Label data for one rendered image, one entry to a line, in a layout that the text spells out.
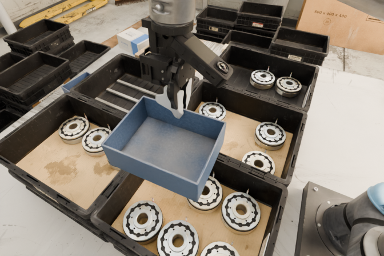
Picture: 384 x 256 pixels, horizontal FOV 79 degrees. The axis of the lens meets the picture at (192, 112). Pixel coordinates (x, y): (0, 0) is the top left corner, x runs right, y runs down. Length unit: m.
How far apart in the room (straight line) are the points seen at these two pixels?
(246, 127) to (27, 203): 0.81
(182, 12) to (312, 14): 3.05
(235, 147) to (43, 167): 0.63
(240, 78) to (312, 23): 2.37
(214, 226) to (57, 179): 0.49
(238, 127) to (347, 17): 2.71
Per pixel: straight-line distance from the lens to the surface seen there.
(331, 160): 1.08
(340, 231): 0.82
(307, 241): 0.83
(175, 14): 0.38
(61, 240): 0.91
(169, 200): 0.72
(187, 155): 0.51
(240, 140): 0.85
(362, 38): 3.48
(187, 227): 0.66
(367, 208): 0.72
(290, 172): 0.70
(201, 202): 0.68
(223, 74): 0.40
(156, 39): 0.43
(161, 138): 0.54
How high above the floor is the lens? 1.49
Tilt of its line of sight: 46 degrees down
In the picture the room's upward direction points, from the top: straight up
